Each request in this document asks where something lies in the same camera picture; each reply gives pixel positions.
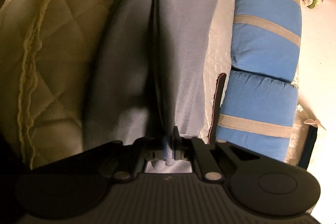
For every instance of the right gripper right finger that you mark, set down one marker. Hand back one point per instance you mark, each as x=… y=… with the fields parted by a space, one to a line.
x=198 y=154

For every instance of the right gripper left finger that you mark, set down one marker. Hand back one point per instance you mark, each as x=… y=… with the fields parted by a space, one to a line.
x=132 y=159

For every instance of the grey-blue sweatpants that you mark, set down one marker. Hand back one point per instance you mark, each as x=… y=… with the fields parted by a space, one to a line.
x=146 y=76

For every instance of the right blue striped pillow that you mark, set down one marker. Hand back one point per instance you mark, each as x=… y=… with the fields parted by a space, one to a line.
x=258 y=114

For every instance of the blue striped pillow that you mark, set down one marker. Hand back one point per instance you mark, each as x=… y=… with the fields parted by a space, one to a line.
x=266 y=37
x=258 y=114

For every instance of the left blue striped pillow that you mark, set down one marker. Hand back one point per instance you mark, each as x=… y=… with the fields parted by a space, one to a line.
x=266 y=37

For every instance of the navy blue folded cloth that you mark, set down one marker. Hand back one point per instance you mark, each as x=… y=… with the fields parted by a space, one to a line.
x=308 y=147

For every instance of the grey quilted bedspread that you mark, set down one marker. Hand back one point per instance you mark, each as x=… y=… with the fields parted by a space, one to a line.
x=46 y=49

